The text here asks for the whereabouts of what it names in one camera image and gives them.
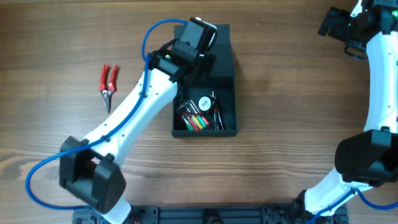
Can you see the silver socket wrench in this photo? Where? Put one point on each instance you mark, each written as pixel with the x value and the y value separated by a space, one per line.
pixel 220 123

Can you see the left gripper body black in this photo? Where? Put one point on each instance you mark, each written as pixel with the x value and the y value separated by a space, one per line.
pixel 204 62

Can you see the black box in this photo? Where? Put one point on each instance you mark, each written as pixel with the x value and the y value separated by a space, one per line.
pixel 220 81

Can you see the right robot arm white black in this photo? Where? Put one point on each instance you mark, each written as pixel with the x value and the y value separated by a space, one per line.
pixel 369 159

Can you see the clear case of screwdrivers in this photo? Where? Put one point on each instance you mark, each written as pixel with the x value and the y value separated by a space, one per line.
pixel 192 117

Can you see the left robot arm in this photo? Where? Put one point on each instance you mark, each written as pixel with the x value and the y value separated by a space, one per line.
pixel 91 169

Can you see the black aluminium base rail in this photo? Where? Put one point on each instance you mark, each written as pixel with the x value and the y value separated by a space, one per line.
pixel 265 214

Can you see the black red screwdriver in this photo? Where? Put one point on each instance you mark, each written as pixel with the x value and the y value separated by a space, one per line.
pixel 215 117

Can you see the round white black tape measure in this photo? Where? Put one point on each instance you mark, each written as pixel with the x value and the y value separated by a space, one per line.
pixel 206 103

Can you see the red handled snips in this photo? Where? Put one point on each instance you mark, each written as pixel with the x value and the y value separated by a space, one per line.
pixel 107 86

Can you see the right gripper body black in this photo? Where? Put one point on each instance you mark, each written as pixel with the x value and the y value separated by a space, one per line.
pixel 325 26

